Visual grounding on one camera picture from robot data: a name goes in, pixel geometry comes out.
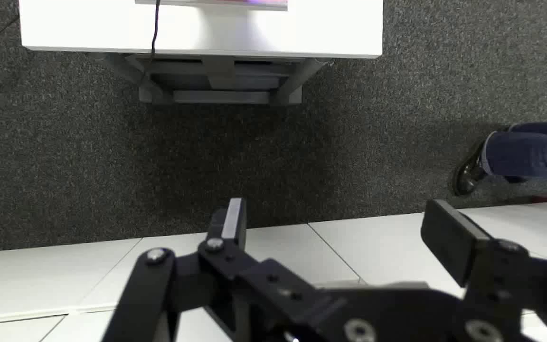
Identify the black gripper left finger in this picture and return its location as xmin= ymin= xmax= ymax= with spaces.
xmin=101 ymin=196 xmax=320 ymax=342

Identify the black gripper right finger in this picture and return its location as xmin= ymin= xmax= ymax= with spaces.
xmin=420 ymin=198 xmax=547 ymax=342

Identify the person in dark clothes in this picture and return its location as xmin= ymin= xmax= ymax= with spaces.
xmin=453 ymin=120 xmax=547 ymax=198

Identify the white desk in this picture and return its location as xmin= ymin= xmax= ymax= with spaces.
xmin=18 ymin=0 xmax=386 ymax=107

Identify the computer monitor with white stand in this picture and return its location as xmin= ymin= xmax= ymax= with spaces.
xmin=136 ymin=0 xmax=291 ymax=50

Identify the black monitor cable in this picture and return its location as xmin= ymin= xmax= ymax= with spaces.
xmin=149 ymin=0 xmax=164 ymax=61

